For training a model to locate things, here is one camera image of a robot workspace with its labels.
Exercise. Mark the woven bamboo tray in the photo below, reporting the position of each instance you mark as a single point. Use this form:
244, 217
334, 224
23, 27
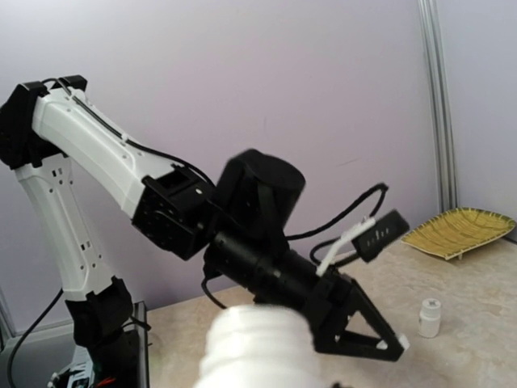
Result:
451, 234

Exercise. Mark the aluminium left corner post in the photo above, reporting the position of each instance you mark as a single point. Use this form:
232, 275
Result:
440, 107

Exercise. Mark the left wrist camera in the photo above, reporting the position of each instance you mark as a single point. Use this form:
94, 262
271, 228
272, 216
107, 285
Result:
369, 238

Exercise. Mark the small white bottle cap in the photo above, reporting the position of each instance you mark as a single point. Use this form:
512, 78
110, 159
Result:
404, 342

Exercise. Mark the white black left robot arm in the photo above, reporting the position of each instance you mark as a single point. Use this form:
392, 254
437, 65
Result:
237, 223

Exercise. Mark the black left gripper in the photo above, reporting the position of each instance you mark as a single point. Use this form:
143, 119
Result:
347, 323

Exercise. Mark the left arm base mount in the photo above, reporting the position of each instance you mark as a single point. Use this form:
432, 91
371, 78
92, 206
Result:
120, 361

